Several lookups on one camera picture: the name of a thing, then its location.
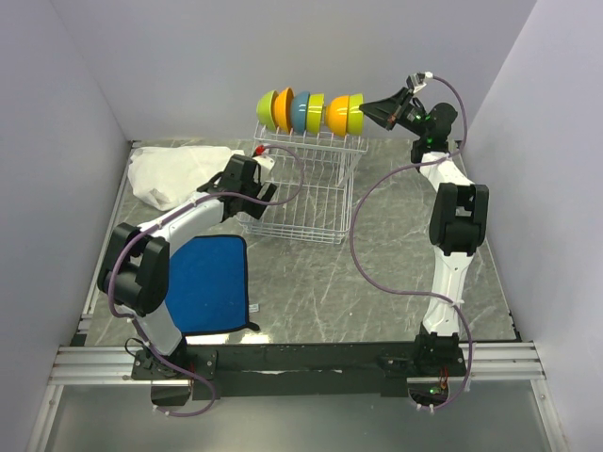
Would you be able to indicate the aluminium rail frame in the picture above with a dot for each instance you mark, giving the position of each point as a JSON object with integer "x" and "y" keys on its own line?
{"x": 92, "y": 366}

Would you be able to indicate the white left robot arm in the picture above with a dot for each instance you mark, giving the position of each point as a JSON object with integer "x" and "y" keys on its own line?
{"x": 136, "y": 267}

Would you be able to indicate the blue microfiber cloth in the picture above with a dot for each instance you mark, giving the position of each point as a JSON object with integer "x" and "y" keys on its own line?
{"x": 208, "y": 286}

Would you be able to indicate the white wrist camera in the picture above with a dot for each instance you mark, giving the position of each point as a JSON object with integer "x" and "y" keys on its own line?
{"x": 418, "y": 81}
{"x": 265, "y": 163}

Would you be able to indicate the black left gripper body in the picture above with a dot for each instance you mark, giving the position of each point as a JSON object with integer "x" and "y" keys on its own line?
{"x": 253, "y": 190}

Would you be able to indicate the yellow-green bowl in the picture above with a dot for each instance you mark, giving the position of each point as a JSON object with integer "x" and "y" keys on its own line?
{"x": 314, "y": 113}

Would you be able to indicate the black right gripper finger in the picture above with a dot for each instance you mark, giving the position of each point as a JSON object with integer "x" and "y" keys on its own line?
{"x": 386, "y": 108}
{"x": 386, "y": 122}

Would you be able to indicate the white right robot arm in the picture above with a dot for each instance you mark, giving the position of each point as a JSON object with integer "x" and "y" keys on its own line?
{"x": 456, "y": 230}

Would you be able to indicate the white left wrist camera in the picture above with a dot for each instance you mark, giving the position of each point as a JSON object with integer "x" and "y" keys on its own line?
{"x": 265, "y": 163}

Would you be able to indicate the black base bar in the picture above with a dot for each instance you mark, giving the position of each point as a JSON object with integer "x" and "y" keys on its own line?
{"x": 381, "y": 368}

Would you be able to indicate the white wire dish rack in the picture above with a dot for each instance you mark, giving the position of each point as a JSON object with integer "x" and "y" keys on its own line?
{"x": 316, "y": 174}

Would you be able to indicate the lime green bowl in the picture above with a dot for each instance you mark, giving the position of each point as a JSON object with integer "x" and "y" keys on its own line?
{"x": 264, "y": 110}

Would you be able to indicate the blue bowl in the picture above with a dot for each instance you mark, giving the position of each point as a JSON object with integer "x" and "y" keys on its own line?
{"x": 298, "y": 112}

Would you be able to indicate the orange bowl stack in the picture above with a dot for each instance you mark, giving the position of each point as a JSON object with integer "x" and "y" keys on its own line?
{"x": 337, "y": 113}

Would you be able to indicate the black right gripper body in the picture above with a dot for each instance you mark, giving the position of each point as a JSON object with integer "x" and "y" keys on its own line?
{"x": 411, "y": 120}

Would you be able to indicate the white folded cloth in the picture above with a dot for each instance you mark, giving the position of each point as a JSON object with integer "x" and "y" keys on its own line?
{"x": 166, "y": 177}

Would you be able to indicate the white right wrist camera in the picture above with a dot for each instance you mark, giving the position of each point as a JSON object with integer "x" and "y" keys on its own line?
{"x": 418, "y": 81}

